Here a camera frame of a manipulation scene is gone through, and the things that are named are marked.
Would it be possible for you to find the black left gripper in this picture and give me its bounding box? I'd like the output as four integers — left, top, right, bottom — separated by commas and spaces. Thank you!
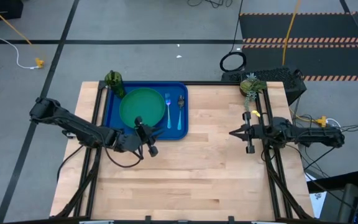
116, 116, 165, 157

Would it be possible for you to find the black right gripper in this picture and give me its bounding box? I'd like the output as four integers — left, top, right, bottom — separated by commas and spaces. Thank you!
228, 111, 275, 155

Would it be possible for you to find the fork with teal handle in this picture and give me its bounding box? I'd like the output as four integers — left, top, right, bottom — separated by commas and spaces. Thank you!
164, 92, 173, 130

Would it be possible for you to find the spoon with teal handle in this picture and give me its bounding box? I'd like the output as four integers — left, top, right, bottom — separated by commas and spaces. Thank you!
177, 94, 186, 131

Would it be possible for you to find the green round plate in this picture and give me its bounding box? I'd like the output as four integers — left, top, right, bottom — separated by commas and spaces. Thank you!
118, 86, 167, 129

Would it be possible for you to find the green textured glass cup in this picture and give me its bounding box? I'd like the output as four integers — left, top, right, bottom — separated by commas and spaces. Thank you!
104, 70, 127, 100

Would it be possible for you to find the blue plastic tray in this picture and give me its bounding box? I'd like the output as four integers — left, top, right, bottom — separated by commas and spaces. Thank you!
103, 81, 190, 142

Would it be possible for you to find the potted succulent plant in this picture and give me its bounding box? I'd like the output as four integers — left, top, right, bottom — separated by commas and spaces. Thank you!
239, 72, 268, 113

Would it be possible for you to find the black mat with hazard stripes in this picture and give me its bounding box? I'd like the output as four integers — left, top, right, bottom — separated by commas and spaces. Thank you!
239, 10, 358, 83

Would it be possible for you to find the black floor box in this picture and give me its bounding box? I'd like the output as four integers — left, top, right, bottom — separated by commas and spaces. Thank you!
0, 0, 24, 24

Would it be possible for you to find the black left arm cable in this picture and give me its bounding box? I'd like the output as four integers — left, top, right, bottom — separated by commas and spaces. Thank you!
104, 145, 145, 169

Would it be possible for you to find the black hanging cable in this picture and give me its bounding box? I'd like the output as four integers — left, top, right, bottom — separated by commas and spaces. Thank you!
219, 0, 248, 73

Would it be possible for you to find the thick yellow hanging cable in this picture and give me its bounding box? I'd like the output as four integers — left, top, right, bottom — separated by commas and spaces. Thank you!
281, 0, 303, 67

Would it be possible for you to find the white floor cable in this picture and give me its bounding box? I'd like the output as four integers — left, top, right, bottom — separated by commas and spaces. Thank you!
0, 0, 39, 70

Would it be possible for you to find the yellow cable with plug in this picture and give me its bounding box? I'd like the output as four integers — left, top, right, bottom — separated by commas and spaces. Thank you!
0, 0, 46, 70

